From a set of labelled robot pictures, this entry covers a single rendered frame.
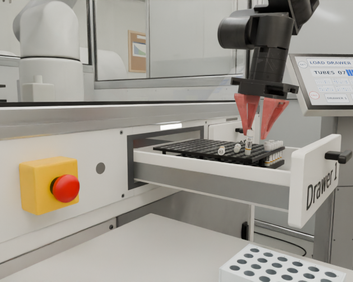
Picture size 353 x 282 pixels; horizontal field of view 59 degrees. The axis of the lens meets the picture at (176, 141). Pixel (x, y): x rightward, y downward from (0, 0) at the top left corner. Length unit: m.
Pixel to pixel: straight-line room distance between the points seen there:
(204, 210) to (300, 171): 0.53
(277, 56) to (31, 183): 0.42
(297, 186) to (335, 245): 1.20
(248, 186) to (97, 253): 0.26
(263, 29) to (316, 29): 1.82
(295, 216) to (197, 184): 0.18
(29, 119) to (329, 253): 1.43
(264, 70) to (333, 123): 0.99
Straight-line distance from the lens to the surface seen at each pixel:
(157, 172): 0.61
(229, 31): 0.60
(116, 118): 0.62
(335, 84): 1.46
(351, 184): 1.59
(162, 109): 0.71
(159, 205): 0.77
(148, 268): 0.49
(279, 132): 2.42
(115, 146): 0.61
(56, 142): 0.53
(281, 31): 0.56
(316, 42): 2.36
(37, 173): 0.47
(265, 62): 0.55
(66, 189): 0.47
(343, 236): 1.66
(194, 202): 0.89
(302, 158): 0.46
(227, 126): 0.94
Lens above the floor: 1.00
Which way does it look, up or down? 8 degrees down
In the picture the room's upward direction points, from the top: straight up
